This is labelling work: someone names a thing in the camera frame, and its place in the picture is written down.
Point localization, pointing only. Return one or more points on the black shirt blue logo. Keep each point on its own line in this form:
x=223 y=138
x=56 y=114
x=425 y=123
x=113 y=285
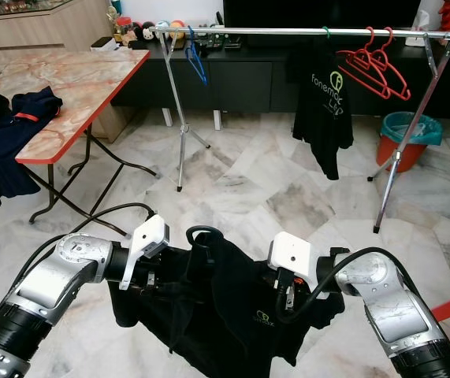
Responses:
x=209 y=315

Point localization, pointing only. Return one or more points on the blue plastic hanger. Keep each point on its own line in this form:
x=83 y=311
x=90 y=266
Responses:
x=197 y=67

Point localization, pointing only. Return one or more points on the green hanger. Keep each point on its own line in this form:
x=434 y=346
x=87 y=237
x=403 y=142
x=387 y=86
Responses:
x=325 y=32

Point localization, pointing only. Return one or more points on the black shirt yellow logo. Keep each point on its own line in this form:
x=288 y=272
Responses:
x=327 y=110

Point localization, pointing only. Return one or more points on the navy blue shirt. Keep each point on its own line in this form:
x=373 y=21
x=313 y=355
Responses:
x=12 y=146

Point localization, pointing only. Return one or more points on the orange bin teal bag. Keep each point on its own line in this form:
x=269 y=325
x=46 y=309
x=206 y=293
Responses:
x=406 y=134

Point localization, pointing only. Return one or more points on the marble top folding table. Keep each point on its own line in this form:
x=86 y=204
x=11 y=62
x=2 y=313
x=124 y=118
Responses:
x=67 y=87

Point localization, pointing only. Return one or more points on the black TV console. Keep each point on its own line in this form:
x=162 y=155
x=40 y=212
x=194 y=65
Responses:
x=240 y=83

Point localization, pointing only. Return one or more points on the small white box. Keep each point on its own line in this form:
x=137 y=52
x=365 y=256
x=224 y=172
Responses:
x=102 y=43

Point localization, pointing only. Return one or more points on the black egg doll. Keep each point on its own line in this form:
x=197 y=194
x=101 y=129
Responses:
x=145 y=31

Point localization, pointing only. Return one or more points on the white egg doll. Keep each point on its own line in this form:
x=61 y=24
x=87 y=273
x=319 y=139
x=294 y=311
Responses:
x=161 y=30

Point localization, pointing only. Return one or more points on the red lid jar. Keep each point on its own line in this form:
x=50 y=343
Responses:
x=124 y=30

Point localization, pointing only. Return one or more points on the yellow egg doll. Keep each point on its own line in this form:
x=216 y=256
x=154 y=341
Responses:
x=177 y=29

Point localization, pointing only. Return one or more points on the steel clothes rack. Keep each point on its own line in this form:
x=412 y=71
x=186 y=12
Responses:
x=280 y=33

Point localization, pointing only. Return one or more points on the light wooden cabinet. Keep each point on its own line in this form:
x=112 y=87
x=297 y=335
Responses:
x=35 y=27

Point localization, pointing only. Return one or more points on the black television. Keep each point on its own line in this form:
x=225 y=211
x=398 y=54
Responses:
x=319 y=12

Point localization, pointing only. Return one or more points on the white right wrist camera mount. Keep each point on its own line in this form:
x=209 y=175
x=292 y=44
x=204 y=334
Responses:
x=291 y=260

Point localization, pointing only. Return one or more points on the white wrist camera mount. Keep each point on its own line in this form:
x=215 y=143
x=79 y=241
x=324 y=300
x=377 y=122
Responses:
x=146 y=240
x=291 y=260

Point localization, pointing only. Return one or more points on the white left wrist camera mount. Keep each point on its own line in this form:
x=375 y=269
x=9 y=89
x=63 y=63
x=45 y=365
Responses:
x=146 y=240

